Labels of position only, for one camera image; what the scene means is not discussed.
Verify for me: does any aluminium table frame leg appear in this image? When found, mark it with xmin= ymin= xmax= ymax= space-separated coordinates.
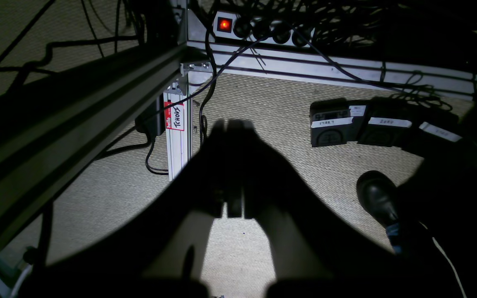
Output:
xmin=163 ymin=79 xmax=193 ymax=181

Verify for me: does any red white name sticker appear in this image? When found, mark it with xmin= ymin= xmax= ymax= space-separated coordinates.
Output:
xmin=164 ymin=101 xmax=186 ymax=131

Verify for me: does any middle black foot pedal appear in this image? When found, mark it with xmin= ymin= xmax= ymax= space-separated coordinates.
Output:
xmin=357 ymin=97 xmax=413 ymax=147

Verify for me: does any right black foot pedal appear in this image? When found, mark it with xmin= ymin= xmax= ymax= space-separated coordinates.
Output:
xmin=400 ymin=107 xmax=463 ymax=158

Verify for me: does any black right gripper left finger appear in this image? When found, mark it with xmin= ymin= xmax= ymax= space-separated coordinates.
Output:
xmin=23 ymin=120 xmax=239 ymax=298

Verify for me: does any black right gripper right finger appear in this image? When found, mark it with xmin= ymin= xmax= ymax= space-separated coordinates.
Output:
xmin=239 ymin=120 xmax=463 ymax=298

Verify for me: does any white power strip red switch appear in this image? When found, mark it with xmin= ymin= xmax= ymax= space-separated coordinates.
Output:
xmin=213 ymin=11 xmax=316 ymax=48

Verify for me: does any black leather shoe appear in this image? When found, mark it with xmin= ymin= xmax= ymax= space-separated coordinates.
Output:
xmin=356 ymin=171 xmax=399 ymax=228

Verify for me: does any aluminium table frame rail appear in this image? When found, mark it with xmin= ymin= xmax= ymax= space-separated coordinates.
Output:
xmin=187 ymin=41 xmax=477 ymax=96

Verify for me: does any black foot pedal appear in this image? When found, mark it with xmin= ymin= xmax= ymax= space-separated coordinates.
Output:
xmin=400 ymin=107 xmax=463 ymax=158
xmin=357 ymin=97 xmax=413 ymax=147

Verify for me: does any foot pedal labelled start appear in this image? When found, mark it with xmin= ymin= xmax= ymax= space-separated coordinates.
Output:
xmin=310 ymin=98 xmax=368 ymax=147

